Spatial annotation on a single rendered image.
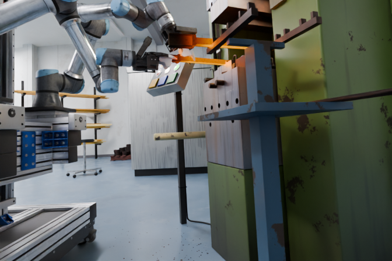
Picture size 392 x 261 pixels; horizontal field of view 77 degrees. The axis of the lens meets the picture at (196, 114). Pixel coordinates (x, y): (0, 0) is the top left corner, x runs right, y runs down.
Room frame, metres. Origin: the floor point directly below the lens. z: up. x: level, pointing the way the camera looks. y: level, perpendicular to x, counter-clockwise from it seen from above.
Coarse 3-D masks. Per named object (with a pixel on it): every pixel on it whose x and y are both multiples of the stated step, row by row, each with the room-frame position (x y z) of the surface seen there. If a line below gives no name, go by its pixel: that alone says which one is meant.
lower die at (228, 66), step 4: (232, 60) 1.21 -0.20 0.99; (228, 64) 1.23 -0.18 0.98; (232, 64) 1.21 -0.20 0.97; (220, 68) 1.31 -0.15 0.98; (224, 68) 1.28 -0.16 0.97; (228, 68) 1.24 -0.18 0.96; (232, 68) 1.21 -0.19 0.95; (216, 72) 1.36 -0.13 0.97; (220, 72) 1.31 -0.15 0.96; (216, 76) 1.36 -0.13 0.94
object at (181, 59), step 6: (174, 60) 1.16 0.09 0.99; (180, 60) 1.16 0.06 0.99; (186, 60) 1.18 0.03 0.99; (192, 60) 1.19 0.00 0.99; (198, 60) 1.20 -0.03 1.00; (204, 60) 1.22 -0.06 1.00; (210, 60) 1.23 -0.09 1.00; (216, 60) 1.24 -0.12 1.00; (222, 60) 1.26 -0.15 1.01; (228, 60) 1.27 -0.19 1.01
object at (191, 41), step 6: (168, 36) 0.83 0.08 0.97; (174, 36) 0.82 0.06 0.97; (180, 36) 0.83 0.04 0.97; (186, 36) 0.84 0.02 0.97; (192, 36) 0.82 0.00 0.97; (174, 42) 0.82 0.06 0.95; (180, 42) 0.83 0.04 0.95; (186, 42) 0.84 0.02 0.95; (192, 42) 0.83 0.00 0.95; (198, 42) 0.84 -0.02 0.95; (204, 42) 0.85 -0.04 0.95; (210, 42) 0.85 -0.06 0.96; (192, 48) 0.87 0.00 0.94; (234, 48) 0.91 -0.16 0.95; (240, 48) 0.92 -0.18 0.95
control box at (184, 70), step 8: (176, 64) 1.69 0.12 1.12; (184, 64) 1.62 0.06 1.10; (192, 64) 1.68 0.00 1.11; (160, 72) 1.78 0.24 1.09; (168, 72) 1.71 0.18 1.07; (176, 72) 1.63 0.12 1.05; (184, 72) 1.61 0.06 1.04; (176, 80) 1.57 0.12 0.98; (184, 80) 1.61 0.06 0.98; (152, 88) 1.74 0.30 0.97; (160, 88) 1.68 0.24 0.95; (168, 88) 1.65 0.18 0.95; (176, 88) 1.62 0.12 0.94; (184, 88) 1.61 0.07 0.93
